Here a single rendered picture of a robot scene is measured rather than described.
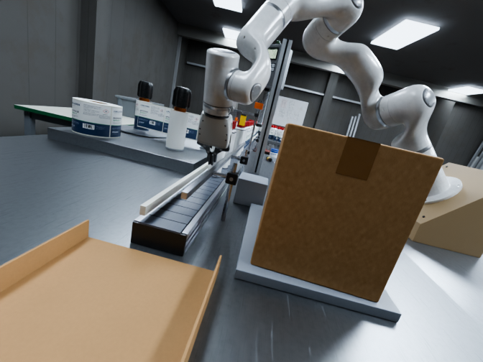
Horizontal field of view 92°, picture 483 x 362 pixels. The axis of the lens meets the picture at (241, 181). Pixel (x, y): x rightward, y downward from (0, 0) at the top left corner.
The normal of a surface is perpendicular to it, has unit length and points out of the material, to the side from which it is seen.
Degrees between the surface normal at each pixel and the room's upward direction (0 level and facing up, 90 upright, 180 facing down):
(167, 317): 0
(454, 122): 90
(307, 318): 0
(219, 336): 0
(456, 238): 90
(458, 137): 90
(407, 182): 90
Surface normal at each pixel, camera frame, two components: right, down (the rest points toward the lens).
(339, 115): -0.04, 0.26
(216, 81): -0.44, 0.44
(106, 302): 0.22, -0.94
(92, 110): 0.33, 0.33
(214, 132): -0.16, 0.58
